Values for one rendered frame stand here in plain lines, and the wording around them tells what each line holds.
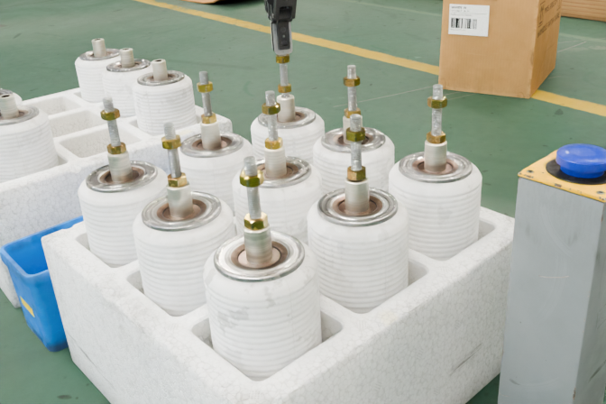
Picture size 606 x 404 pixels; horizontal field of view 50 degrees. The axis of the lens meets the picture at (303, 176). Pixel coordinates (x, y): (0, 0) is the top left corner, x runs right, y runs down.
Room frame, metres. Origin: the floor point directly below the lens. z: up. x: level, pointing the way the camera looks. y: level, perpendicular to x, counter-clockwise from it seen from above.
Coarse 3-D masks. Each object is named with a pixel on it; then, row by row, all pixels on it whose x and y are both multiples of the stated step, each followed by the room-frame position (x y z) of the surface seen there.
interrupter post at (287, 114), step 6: (282, 102) 0.78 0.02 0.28; (288, 102) 0.78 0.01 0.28; (282, 108) 0.79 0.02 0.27; (288, 108) 0.78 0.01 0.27; (294, 108) 0.79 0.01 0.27; (282, 114) 0.79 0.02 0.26; (288, 114) 0.78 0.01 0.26; (294, 114) 0.79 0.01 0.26; (282, 120) 0.79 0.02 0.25; (288, 120) 0.78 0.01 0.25
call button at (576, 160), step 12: (576, 144) 0.47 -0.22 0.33; (588, 144) 0.47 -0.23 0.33; (564, 156) 0.45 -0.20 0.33; (576, 156) 0.45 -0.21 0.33; (588, 156) 0.45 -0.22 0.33; (600, 156) 0.45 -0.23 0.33; (564, 168) 0.46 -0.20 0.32; (576, 168) 0.44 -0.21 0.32; (588, 168) 0.44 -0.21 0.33; (600, 168) 0.44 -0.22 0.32
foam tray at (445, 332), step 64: (64, 256) 0.60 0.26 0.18; (64, 320) 0.64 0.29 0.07; (128, 320) 0.49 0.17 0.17; (192, 320) 0.48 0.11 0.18; (384, 320) 0.46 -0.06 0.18; (448, 320) 0.51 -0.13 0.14; (128, 384) 0.52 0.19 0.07; (192, 384) 0.41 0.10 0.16; (256, 384) 0.39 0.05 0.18; (320, 384) 0.40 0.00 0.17; (384, 384) 0.45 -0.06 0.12; (448, 384) 0.51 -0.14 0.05
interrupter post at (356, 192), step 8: (344, 184) 0.54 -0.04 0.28; (352, 184) 0.53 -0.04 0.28; (360, 184) 0.53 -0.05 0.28; (368, 184) 0.54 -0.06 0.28; (352, 192) 0.53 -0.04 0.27; (360, 192) 0.53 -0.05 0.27; (368, 192) 0.53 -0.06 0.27; (352, 200) 0.53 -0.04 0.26; (360, 200) 0.53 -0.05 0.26; (368, 200) 0.53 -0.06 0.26; (352, 208) 0.53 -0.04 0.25; (360, 208) 0.53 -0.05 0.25; (368, 208) 0.53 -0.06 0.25
